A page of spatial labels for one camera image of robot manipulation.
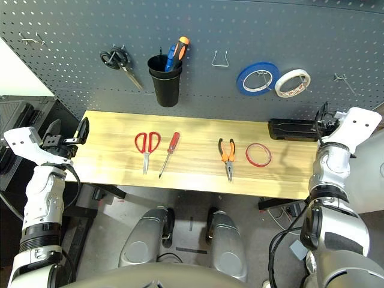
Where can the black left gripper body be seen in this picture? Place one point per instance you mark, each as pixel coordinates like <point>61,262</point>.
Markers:
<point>57,150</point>

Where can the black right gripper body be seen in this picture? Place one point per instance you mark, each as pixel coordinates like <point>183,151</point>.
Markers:
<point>328,123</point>

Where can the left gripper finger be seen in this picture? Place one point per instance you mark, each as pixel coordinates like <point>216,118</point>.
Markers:
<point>54,129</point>
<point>83,129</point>

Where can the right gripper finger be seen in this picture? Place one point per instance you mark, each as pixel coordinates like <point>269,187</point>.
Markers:
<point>322,111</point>

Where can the red tape roll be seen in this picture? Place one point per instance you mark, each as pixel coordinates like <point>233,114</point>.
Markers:
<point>258,164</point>

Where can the orange black needle-nose pliers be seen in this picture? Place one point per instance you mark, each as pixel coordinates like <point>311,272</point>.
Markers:
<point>229,162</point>

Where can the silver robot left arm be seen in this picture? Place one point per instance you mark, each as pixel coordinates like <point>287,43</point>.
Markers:
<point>42,195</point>

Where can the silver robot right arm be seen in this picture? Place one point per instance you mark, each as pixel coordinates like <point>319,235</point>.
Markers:
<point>333,162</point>

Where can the grey metal pegboard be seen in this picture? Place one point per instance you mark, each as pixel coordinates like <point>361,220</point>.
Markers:
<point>210,30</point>

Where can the silver peg hook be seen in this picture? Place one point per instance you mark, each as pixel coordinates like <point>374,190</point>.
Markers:
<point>303,82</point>
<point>340,78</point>
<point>265,79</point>

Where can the black flat tool case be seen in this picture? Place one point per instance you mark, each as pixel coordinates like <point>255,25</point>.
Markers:
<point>291,129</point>

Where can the black ribbed carrying case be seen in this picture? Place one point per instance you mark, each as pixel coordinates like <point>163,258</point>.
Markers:
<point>15,117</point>

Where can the white tape roll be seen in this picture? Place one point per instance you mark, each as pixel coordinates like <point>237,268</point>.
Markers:
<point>282,93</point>

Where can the blue tape roll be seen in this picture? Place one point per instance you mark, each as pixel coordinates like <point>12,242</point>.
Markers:
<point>240,81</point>

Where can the black plastic cup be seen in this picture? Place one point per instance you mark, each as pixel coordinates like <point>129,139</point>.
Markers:
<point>154,64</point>
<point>165,90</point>

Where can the silver double prong hook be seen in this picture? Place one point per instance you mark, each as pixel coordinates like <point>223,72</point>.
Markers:
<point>30,41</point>

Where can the silver robot left leg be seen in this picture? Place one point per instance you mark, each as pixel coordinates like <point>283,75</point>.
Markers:
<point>141,237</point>

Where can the silver robot leg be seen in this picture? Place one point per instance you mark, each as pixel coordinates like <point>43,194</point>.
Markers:
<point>141,237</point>
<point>228,240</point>

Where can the grey square floor pad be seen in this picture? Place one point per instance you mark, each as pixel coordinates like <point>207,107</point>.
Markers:
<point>298,250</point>

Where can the short black floor tape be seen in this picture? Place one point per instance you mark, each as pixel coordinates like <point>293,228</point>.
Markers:
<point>191,223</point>

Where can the silver robot right leg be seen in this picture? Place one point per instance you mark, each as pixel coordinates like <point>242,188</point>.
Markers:
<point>228,240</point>

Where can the grey robot torso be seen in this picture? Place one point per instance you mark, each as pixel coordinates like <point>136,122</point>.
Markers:
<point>150,277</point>

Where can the long black floor tape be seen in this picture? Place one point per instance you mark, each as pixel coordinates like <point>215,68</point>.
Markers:
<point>192,250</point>

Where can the white grey sneaker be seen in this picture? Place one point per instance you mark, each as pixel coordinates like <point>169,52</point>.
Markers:
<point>265,284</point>

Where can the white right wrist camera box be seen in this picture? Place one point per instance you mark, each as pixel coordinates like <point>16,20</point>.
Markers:
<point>360,120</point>

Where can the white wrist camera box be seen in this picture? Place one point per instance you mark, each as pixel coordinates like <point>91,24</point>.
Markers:
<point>22,141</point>
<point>360,120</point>

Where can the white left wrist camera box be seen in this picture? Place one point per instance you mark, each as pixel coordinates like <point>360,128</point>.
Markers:
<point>22,141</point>

